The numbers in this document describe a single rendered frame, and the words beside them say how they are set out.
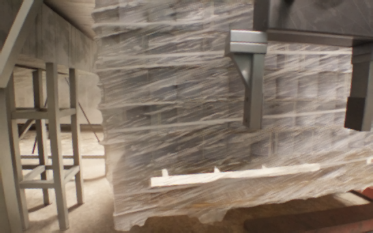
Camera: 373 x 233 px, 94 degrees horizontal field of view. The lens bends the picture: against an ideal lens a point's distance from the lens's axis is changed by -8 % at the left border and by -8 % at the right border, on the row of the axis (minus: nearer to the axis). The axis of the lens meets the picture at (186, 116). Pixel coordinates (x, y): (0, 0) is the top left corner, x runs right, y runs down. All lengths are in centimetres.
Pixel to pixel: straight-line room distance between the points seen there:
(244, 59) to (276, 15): 5
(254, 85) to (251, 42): 4
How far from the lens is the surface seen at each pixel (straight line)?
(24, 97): 376
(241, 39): 21
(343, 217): 129
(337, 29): 25
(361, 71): 29
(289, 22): 22
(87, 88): 331
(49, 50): 97
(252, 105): 21
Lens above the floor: 69
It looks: 7 degrees down
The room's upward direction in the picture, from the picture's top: 2 degrees clockwise
